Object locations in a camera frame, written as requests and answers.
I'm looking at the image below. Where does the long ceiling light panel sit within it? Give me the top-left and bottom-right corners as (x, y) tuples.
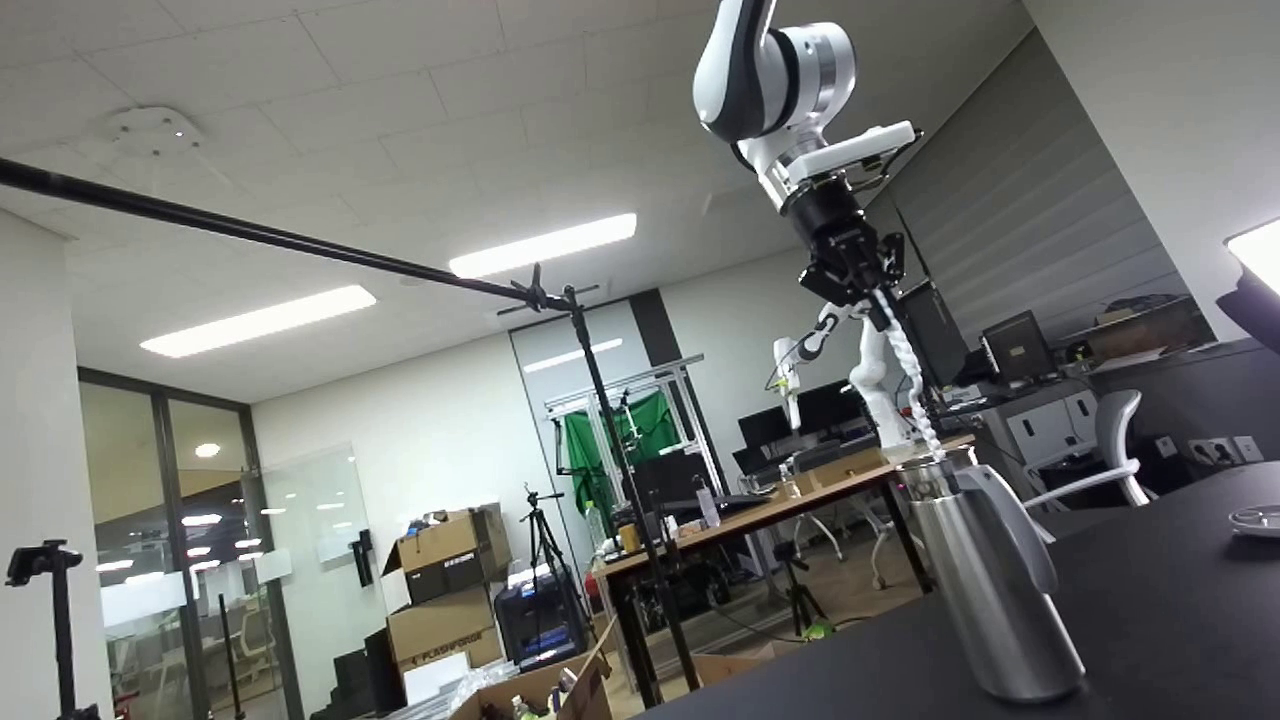
(136, 280), (381, 366)
(447, 210), (642, 285)

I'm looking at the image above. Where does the white office chair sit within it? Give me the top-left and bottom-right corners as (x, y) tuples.
(1021, 383), (1159, 517)

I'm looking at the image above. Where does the white round jar lid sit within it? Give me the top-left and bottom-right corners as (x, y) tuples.
(1223, 505), (1280, 544)

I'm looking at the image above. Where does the bright studio lamp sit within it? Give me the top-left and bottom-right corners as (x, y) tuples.
(1216, 218), (1280, 361)

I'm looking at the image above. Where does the wooden table with black legs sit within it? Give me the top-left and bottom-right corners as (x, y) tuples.
(593, 431), (983, 711)

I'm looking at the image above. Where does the black flat panel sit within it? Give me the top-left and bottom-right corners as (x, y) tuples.
(889, 280), (976, 393)

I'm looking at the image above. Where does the white wall socket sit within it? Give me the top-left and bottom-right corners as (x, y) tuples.
(1181, 431), (1267, 473)

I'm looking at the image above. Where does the grey window blind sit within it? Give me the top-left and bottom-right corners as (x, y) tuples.
(864, 31), (1192, 361)

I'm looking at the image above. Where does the grey laptop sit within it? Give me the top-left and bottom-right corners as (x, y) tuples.
(982, 310), (1060, 393)

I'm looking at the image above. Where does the black camera stand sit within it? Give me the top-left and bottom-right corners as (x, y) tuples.
(0, 538), (103, 720)

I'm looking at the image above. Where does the black computer monitor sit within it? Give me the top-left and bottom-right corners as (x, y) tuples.
(793, 377), (873, 440)
(738, 406), (803, 462)

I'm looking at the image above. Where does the low open cardboard box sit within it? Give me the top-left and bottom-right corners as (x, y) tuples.
(447, 615), (620, 720)

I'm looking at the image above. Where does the wall whiteboard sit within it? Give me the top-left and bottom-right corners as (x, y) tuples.
(256, 445), (373, 569)

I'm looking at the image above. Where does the small black tripod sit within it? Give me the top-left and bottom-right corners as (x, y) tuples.
(767, 538), (834, 639)

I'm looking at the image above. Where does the long black boom pole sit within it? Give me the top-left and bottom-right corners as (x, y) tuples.
(0, 153), (593, 322)

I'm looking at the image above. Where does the black camera tripod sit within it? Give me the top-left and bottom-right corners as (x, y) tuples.
(518, 485), (593, 632)

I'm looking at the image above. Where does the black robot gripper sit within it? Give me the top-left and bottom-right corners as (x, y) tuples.
(779, 176), (915, 316)

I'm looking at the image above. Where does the closed cardboard box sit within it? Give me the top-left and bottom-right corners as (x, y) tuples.
(383, 586), (508, 672)

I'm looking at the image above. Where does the round white smoke detector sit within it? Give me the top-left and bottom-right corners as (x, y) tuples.
(102, 103), (208, 164)

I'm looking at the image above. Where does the green hanging cloth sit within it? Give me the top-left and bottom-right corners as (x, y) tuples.
(614, 388), (686, 473)
(552, 409), (620, 520)

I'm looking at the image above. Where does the black box device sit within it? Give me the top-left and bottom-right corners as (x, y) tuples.
(492, 565), (588, 672)

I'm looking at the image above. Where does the metallic steel jar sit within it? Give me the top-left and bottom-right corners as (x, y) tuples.
(900, 445), (1093, 709)

